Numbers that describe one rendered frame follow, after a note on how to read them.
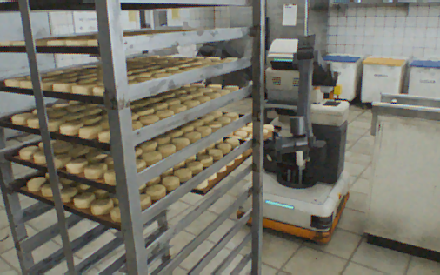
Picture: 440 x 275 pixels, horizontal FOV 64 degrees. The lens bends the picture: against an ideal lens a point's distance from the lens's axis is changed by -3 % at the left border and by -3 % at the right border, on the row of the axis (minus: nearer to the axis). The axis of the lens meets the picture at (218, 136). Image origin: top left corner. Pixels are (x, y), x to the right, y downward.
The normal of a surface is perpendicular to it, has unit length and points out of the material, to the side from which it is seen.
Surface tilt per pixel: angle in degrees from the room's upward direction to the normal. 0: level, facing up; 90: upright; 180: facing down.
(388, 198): 90
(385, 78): 92
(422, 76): 91
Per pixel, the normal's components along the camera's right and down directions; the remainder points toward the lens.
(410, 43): -0.59, 0.26
